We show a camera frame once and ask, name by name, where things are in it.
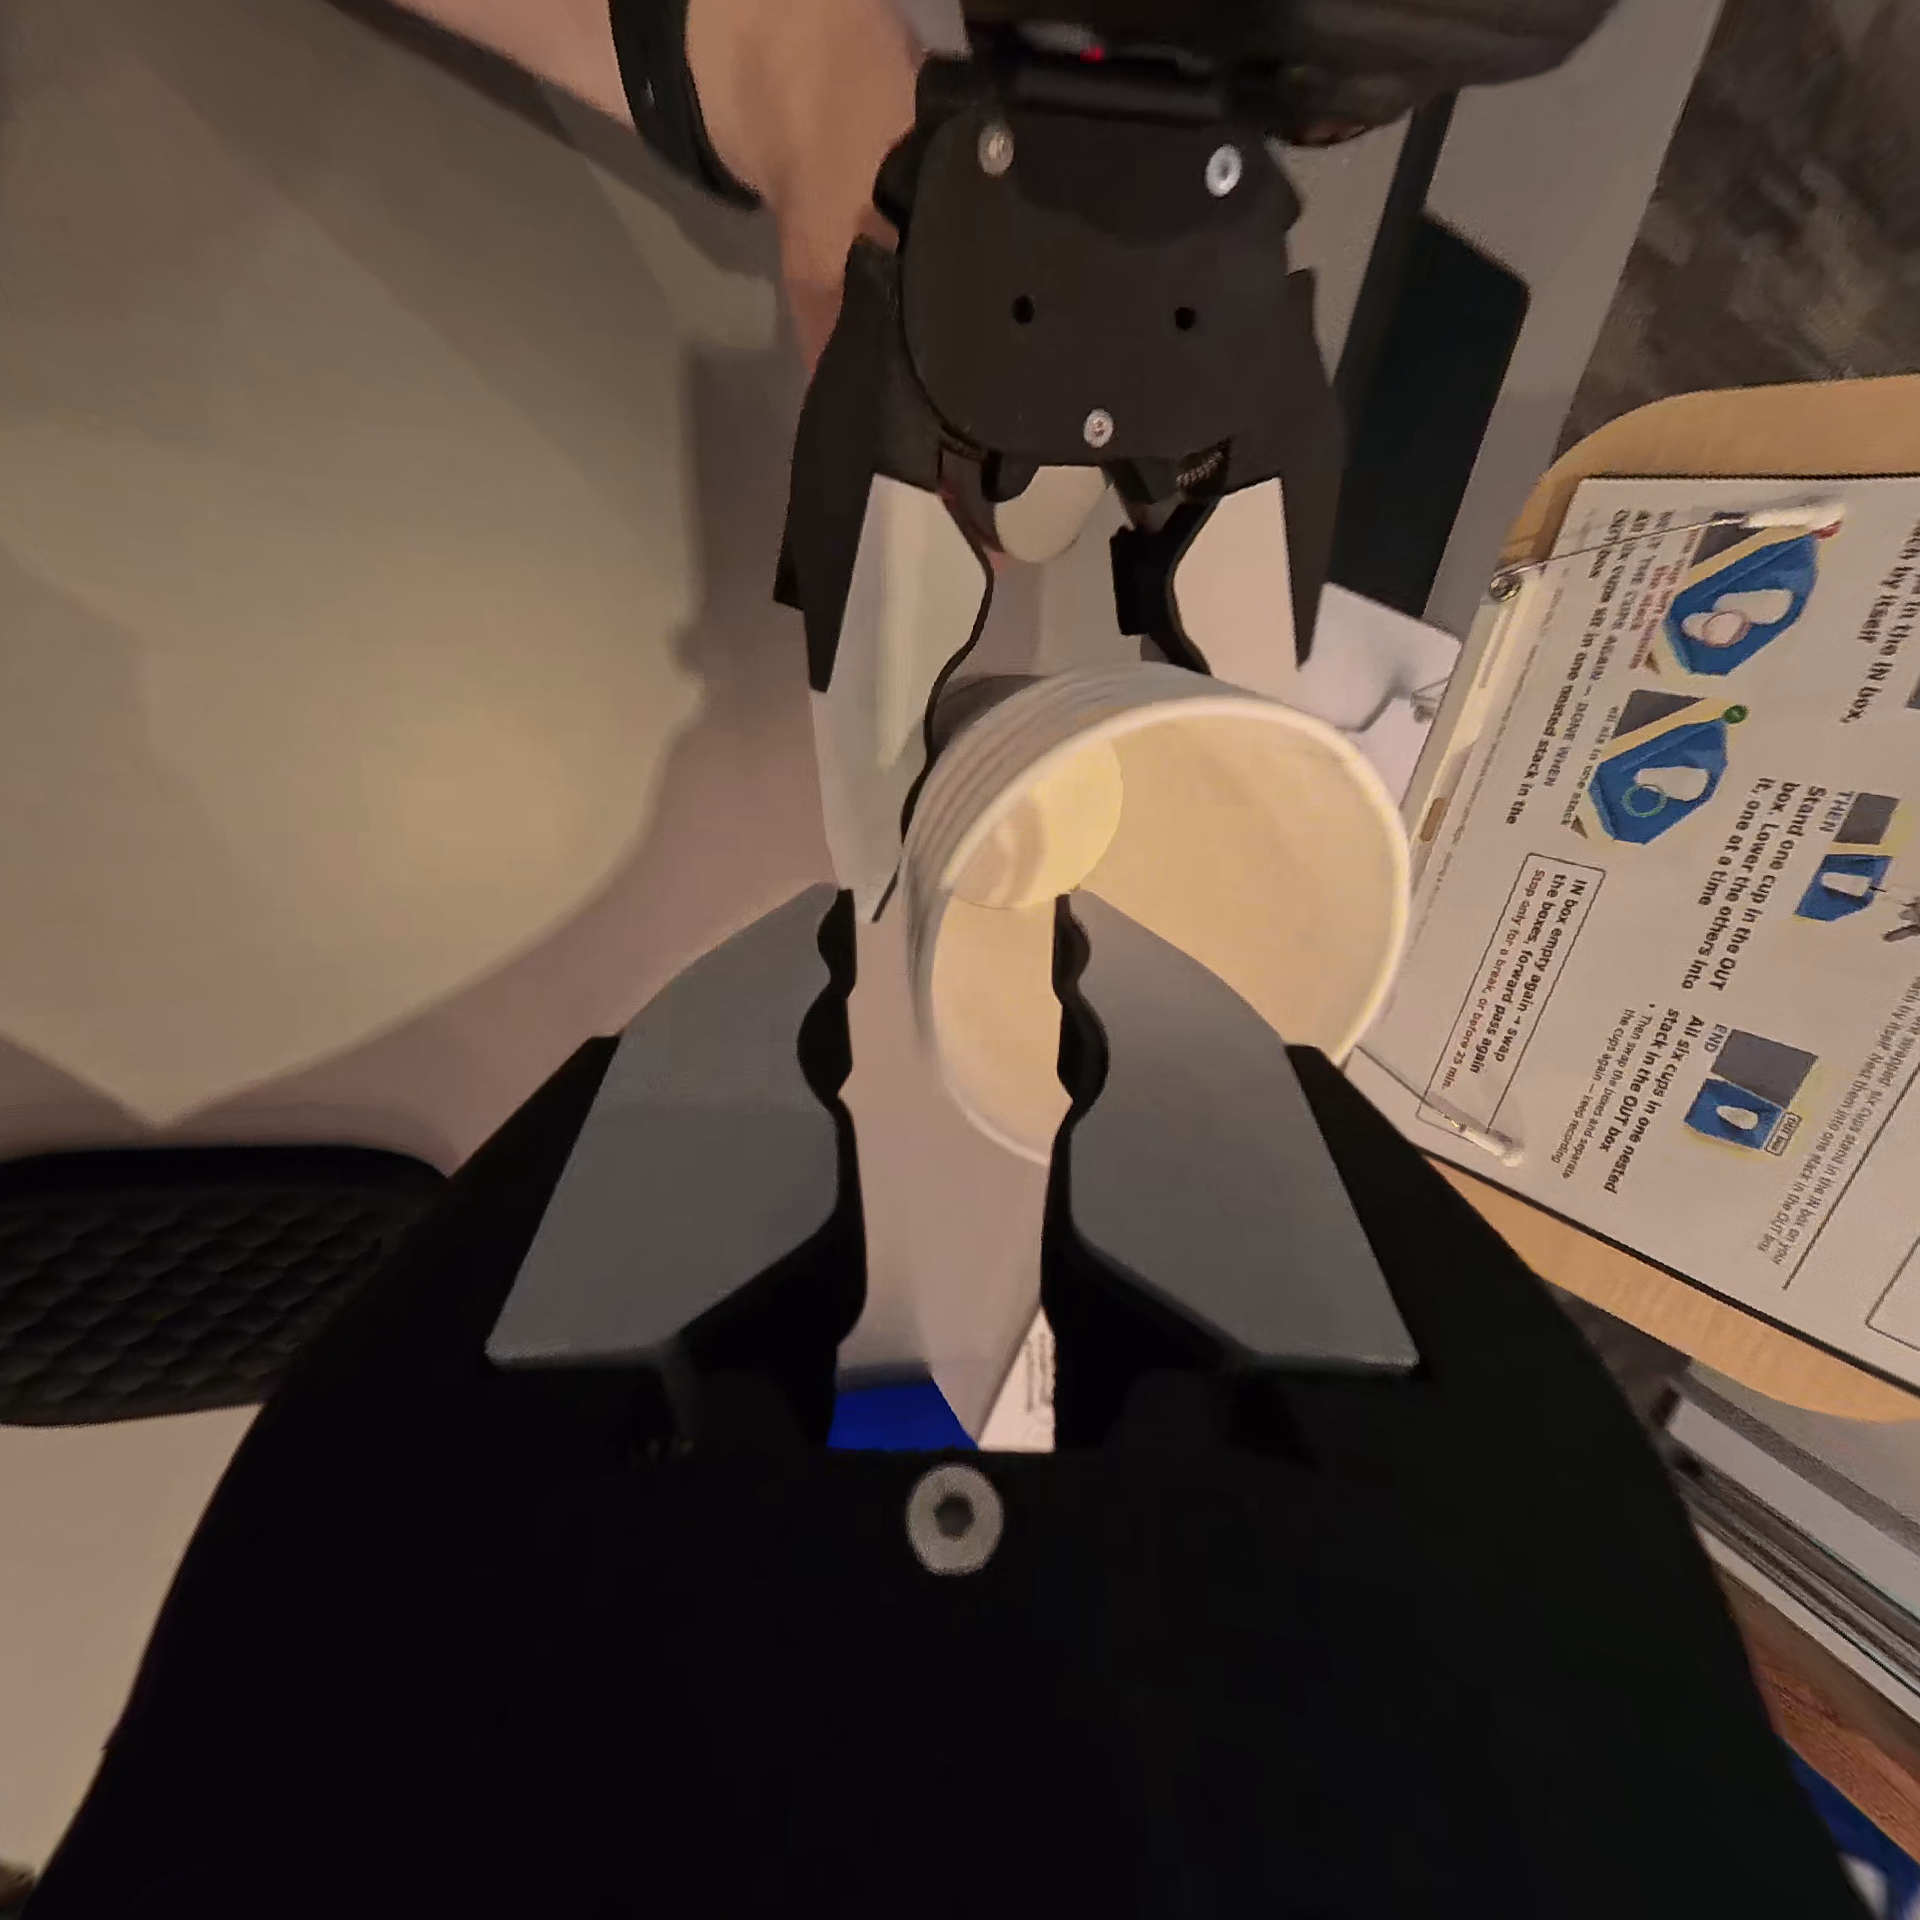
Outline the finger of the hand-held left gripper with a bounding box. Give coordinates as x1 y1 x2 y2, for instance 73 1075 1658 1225
1110 493 1310 678
811 481 996 918

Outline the black wrist watch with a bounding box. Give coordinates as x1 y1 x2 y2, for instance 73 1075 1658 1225
607 0 769 212

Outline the wooden beam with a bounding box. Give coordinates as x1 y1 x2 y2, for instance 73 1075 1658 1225
1742 1613 1920 1801

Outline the blue plastic bin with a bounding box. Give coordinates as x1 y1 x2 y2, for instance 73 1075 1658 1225
829 1387 978 1453
1793 1752 1920 1920

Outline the wooden document stand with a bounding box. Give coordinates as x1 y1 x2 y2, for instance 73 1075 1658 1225
1349 374 1920 1421

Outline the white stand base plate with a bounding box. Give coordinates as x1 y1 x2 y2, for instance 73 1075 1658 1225
1307 584 1462 736

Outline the black table cable cover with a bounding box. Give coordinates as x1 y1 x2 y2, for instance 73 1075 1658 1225
1335 214 1532 617

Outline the printed instruction sheet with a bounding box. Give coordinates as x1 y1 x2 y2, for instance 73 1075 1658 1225
1360 476 1920 1387

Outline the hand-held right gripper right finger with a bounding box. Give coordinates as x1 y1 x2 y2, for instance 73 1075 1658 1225
1043 891 1423 1453

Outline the white green-banded paper cup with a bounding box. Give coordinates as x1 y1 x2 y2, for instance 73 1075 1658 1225
908 693 1414 1167

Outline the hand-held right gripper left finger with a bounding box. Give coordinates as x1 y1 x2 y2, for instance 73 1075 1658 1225
485 880 875 1453

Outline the paper sheet in plastic sleeve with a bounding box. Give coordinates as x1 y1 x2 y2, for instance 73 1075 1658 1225
984 1320 1060 1453

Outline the person's left hand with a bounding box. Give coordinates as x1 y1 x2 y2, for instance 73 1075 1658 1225
703 0 934 365

